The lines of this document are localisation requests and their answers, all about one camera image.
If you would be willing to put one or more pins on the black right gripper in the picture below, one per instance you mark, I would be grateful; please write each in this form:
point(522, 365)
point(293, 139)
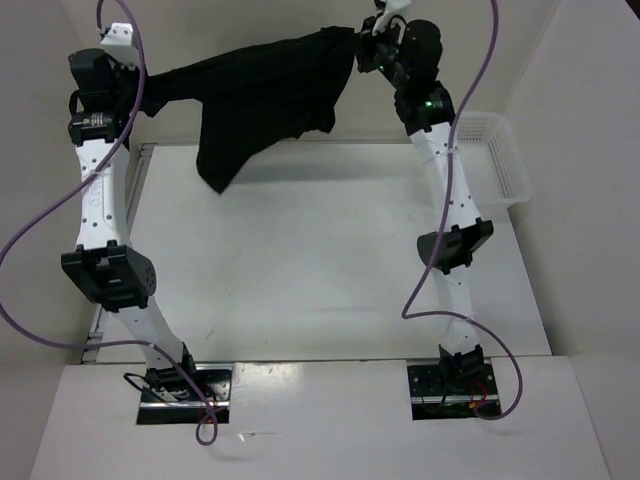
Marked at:
point(365, 41)

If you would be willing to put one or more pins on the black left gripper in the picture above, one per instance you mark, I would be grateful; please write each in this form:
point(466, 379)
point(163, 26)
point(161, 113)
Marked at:
point(121, 69)

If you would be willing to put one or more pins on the black shorts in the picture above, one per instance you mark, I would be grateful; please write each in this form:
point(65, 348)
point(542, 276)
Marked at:
point(257, 96)

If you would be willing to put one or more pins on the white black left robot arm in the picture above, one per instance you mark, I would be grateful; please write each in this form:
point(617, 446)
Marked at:
point(104, 265)

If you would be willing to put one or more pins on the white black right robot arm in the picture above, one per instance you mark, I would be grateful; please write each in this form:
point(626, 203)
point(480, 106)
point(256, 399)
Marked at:
point(430, 120)

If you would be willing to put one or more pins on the white plastic mesh basket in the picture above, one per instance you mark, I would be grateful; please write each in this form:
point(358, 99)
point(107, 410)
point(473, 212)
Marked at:
point(492, 161)

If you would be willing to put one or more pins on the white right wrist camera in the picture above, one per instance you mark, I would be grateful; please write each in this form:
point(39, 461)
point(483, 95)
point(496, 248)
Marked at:
point(386, 11)

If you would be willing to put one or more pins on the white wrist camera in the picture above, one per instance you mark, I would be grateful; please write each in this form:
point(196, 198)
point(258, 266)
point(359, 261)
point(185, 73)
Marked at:
point(386, 11)
point(118, 41)

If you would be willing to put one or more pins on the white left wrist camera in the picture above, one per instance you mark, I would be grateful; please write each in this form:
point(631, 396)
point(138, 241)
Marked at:
point(118, 41)

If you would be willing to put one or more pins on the aluminium table edge rail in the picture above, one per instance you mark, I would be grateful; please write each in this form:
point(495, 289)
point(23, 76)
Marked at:
point(130, 200)

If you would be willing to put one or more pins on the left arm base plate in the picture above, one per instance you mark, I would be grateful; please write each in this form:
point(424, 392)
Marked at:
point(179, 404)

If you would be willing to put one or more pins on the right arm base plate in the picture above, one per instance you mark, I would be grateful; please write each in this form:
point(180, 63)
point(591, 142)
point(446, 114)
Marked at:
point(433, 399)

